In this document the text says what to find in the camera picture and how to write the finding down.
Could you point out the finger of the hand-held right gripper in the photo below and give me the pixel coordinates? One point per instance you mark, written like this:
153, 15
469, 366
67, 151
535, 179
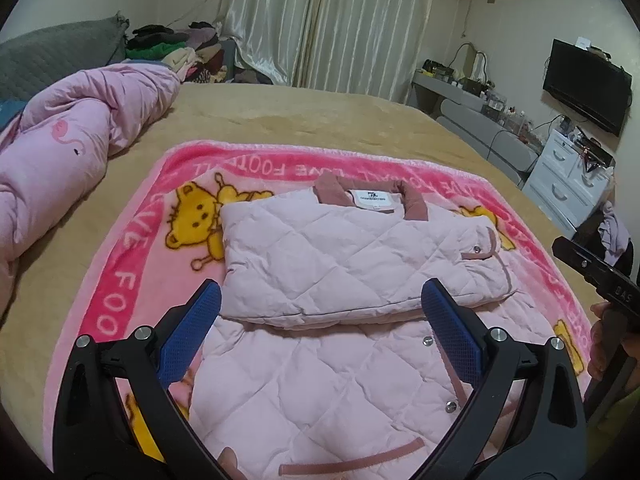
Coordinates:
577, 260

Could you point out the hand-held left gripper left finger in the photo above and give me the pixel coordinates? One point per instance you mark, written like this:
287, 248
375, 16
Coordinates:
192, 330

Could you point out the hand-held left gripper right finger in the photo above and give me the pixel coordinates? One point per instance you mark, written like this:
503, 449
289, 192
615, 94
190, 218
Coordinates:
450, 325

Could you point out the pink quilted jacket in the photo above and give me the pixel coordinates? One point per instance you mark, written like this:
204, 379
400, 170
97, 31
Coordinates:
350, 270

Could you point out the dark clothes heap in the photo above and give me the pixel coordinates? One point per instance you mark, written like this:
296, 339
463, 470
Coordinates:
590, 232

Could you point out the pile of clothes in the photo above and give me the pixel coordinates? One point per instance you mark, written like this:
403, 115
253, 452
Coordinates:
190, 50

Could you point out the person's right hand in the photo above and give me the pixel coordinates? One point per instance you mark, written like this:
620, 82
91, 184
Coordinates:
596, 355

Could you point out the purple cloth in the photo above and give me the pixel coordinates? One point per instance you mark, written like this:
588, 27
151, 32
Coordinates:
615, 230

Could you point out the white drawer chest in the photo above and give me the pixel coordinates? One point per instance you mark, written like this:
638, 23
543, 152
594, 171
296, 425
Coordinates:
560, 180

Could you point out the pink printed blanket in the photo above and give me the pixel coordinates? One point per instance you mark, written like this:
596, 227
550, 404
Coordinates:
150, 240

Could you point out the arched desk mirror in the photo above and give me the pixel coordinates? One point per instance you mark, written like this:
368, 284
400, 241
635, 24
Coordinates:
482, 62

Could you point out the grey desk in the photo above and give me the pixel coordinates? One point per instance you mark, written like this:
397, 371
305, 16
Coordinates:
435, 85

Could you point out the pink duvet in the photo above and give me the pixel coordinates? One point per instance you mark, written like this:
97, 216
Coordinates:
75, 125

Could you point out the tan bed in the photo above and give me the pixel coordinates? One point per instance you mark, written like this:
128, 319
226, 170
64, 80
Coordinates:
300, 115

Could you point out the grey quilted pillow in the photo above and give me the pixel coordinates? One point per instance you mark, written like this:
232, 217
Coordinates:
60, 45

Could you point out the white satin curtain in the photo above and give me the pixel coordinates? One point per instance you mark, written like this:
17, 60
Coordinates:
340, 25

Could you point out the black wall television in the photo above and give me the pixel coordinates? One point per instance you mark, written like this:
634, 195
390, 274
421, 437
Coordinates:
585, 85

